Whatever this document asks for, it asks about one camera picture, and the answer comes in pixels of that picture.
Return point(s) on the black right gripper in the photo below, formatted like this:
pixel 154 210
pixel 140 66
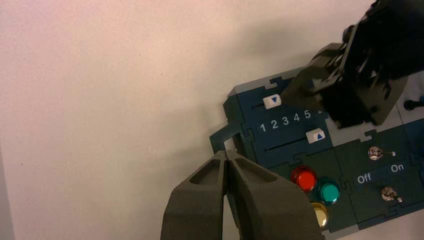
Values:
pixel 387 39

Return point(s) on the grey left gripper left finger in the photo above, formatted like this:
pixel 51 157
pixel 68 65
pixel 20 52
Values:
pixel 195 205

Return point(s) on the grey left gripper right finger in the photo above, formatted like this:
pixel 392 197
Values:
pixel 271 208

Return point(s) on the white slider knob down arrow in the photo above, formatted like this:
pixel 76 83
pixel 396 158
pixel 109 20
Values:
pixel 271 101

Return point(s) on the white slider knob up arrow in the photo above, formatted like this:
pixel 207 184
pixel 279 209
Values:
pixel 315 136

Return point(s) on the red round push button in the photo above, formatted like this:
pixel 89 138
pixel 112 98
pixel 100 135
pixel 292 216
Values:
pixel 304 179

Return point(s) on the yellow round push button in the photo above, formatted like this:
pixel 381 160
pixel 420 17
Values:
pixel 320 215

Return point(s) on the teal round push button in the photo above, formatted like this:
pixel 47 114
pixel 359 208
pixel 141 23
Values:
pixel 328 192

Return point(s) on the dark teal grey task box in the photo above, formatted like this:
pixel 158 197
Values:
pixel 351 159

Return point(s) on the metal toggle switch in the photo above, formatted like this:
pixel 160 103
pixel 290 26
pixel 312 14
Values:
pixel 376 153
pixel 388 193

